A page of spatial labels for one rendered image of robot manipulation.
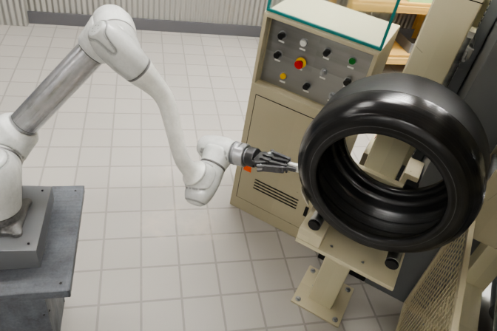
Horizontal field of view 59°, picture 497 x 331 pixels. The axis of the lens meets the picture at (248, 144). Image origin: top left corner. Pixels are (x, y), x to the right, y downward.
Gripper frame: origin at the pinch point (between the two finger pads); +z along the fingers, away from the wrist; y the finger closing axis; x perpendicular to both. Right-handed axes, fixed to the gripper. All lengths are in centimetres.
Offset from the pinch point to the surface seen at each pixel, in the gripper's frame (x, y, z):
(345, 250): 27.0, -5.2, 20.5
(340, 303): 106, 34, 10
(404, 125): -30.8, -11.6, 35.7
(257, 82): -1, 61, -48
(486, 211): 13, 19, 62
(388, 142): -1.8, 26.1, 25.7
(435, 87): -34, 7, 40
